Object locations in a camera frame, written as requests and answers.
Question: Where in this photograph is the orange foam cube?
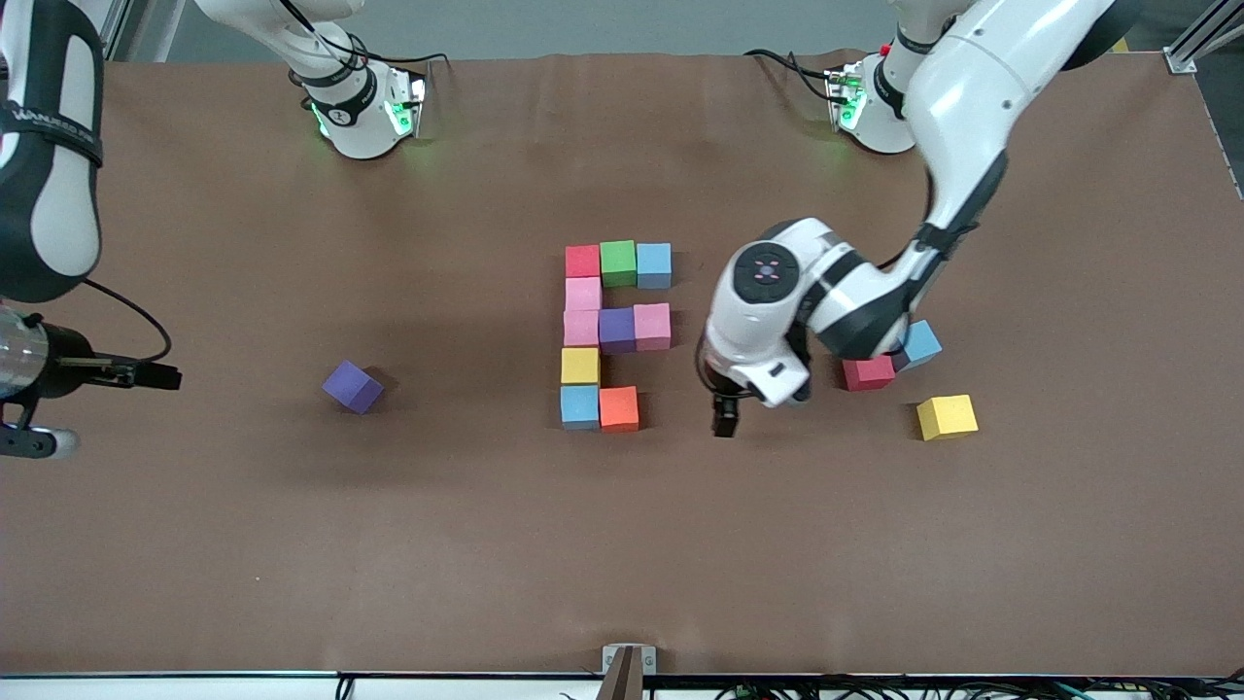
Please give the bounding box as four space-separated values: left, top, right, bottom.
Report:
599 386 640 433

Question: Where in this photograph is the mauve pink foam cube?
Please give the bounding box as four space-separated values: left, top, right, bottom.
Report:
634 302 673 352

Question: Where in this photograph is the purple foam cube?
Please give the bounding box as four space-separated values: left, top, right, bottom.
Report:
322 360 385 415
599 307 638 354

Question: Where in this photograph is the light blue foam cube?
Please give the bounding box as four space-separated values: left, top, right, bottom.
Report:
896 319 943 372
559 385 602 432
636 243 674 291

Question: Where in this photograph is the green foam cube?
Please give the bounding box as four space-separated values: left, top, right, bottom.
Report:
600 240 639 289

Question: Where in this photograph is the brown table cover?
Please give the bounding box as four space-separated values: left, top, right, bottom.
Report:
0 49 1244 679

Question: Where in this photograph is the aluminium frame strut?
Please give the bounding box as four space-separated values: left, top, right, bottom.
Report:
102 0 134 61

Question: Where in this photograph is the aluminium frame post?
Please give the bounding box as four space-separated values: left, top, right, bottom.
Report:
1164 0 1244 76

